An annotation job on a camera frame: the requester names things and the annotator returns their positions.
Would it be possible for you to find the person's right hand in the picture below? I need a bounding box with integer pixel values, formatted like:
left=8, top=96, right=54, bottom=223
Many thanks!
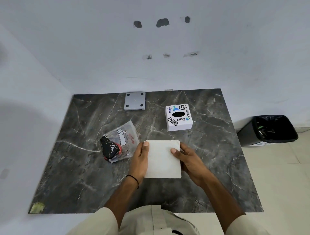
left=170, top=142, right=213, bottom=187

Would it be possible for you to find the person's left hand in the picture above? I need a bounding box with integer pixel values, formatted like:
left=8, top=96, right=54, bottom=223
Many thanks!
left=128, top=141, right=150, bottom=184

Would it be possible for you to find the white napkin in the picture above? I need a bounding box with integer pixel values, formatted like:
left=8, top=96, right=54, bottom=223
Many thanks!
left=144, top=140, right=182, bottom=179

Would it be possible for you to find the person's right forearm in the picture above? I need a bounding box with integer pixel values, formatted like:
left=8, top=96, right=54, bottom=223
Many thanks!
left=197, top=173, right=247, bottom=234

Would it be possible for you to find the person's left forearm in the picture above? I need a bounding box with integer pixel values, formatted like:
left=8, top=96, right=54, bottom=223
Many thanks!
left=104, top=175, right=143, bottom=229

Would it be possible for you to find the clear plastic packet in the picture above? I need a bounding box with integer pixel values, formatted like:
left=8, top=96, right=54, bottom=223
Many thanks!
left=103, top=120, right=140, bottom=164

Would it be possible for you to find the black wrist band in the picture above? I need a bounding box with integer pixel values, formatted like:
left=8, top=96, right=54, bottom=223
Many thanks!
left=126, top=174, right=140, bottom=190

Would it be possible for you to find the black printed pouch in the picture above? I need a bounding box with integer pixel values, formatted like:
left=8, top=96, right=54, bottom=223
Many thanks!
left=100, top=136, right=123, bottom=164

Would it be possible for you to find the white printed tissue box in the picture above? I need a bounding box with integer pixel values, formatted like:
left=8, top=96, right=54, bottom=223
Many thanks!
left=165, top=104, right=193, bottom=132

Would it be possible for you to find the grey metal mounting plate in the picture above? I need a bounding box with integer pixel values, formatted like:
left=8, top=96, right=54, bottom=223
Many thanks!
left=124, top=92, right=146, bottom=111

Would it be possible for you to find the beige shirt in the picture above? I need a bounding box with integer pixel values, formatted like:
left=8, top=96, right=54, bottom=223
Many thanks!
left=66, top=205, right=262, bottom=235

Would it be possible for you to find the black trash bin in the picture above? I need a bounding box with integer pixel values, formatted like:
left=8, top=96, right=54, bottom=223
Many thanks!
left=236, top=115, right=299, bottom=148

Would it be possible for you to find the yellow-green sticker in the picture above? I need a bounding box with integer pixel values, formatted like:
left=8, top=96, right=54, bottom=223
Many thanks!
left=30, top=202, right=46, bottom=214

